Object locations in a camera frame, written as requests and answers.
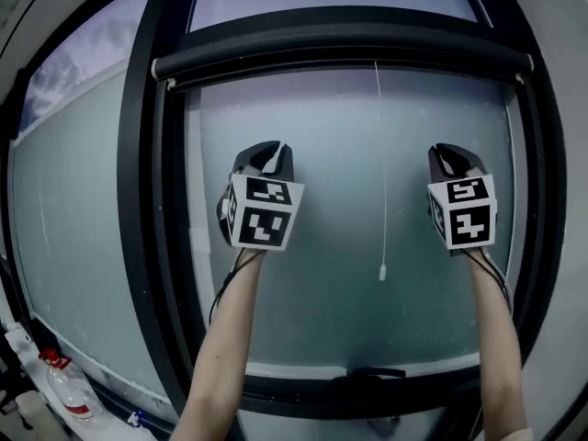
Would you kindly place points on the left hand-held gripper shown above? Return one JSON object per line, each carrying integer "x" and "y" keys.
{"x": 262, "y": 214}

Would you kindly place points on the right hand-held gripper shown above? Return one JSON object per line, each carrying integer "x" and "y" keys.
{"x": 466, "y": 214}

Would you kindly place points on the person's right forearm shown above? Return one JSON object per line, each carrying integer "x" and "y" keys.
{"x": 498, "y": 338}

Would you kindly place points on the person's left forearm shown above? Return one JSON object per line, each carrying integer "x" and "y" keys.
{"x": 225, "y": 338}

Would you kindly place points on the person's white shirt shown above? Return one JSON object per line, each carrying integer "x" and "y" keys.
{"x": 505, "y": 435}

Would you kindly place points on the clear blue-nozzle spray bottle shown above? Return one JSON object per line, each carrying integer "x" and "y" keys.
{"x": 138, "y": 425}

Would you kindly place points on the large red-capped water bottle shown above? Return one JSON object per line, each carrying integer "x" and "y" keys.
{"x": 73, "y": 388}

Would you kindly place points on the white trash bin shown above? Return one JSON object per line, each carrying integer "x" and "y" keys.
{"x": 37, "y": 416}

